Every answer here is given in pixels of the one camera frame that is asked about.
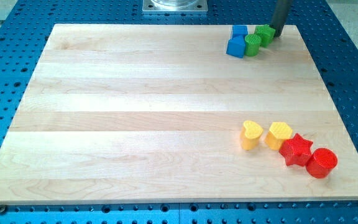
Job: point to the left board stop screw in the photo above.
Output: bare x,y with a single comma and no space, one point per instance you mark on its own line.
3,209

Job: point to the yellow pentagon block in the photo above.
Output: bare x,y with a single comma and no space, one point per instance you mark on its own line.
278,132

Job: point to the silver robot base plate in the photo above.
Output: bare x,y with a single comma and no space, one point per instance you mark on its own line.
174,5

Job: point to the red cylinder block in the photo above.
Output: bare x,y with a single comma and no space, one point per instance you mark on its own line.
321,163

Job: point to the blue cube block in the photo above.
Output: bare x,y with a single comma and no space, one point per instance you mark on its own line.
239,30

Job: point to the green cylinder block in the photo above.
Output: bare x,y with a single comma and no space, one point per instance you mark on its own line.
253,42

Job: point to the yellow heart block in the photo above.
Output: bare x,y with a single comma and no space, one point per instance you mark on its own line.
250,134

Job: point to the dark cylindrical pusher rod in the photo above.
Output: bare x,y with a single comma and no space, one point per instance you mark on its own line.
280,15

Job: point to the blue pentagon block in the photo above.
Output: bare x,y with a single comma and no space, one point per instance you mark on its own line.
236,46

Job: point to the red star block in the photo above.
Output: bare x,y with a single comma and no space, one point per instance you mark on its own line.
296,151

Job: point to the green star block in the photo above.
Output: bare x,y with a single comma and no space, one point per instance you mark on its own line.
266,33

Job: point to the light wooden board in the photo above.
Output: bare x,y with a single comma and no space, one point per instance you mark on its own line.
118,113

